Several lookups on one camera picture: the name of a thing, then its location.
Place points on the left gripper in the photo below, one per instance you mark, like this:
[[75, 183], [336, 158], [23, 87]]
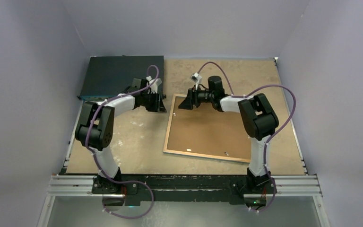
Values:
[[158, 105]]

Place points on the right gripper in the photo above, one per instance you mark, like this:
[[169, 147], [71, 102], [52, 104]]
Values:
[[187, 103]]

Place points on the brown backing board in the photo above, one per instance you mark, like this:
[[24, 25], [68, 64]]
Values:
[[209, 131]]

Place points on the blue wooden picture frame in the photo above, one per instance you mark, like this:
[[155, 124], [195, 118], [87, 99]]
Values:
[[200, 155]]

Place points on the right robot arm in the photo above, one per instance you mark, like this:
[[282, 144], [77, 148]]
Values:
[[258, 117]]

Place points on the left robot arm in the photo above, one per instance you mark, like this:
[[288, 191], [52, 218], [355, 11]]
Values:
[[95, 125]]

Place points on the dark blue flat box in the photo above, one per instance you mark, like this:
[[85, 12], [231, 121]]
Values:
[[107, 76]]

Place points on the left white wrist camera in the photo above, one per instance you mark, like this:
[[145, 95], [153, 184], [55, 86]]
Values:
[[153, 84]]

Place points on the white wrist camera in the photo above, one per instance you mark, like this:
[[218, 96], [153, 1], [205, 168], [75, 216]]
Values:
[[197, 79], [153, 84]]

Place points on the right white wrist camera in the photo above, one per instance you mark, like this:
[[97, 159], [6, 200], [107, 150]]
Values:
[[197, 79]]

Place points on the black aluminium mounting rail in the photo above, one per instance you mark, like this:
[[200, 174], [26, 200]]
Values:
[[233, 189]]

